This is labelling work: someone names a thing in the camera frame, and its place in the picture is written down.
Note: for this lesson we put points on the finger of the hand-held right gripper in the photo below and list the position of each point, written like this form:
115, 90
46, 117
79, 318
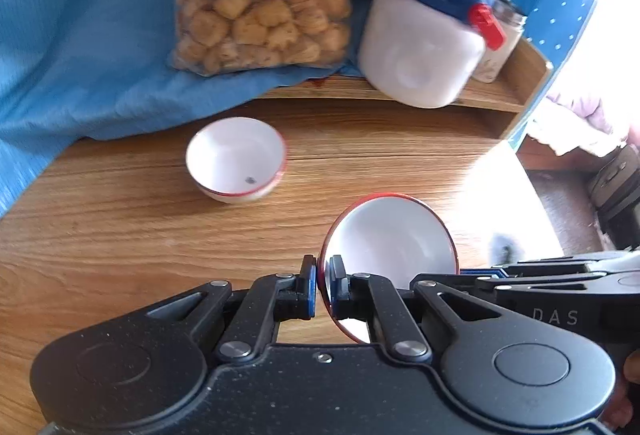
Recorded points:
575, 265
525, 285

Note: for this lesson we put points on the wooden desk shelf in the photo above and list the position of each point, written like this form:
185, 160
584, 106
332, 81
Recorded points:
320, 91

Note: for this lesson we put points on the dark bag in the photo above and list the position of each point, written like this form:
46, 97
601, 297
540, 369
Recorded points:
617, 200

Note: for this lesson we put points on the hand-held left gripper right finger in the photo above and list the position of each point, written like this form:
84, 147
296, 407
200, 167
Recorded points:
334, 289

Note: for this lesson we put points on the person's right hand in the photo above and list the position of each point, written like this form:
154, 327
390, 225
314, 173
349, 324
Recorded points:
630, 390

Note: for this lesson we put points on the pink bedding cloth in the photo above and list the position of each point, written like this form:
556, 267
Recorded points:
585, 120

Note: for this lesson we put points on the white jug blue lid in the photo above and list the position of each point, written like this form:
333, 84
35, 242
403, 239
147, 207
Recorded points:
420, 50

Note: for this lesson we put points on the plain blue cloth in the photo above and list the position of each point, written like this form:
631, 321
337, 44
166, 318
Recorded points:
75, 40

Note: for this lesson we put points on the white bowl red rim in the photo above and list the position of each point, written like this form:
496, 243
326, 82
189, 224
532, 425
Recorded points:
232, 155
390, 240

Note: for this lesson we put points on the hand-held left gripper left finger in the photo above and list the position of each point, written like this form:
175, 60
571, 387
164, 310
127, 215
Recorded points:
311, 289

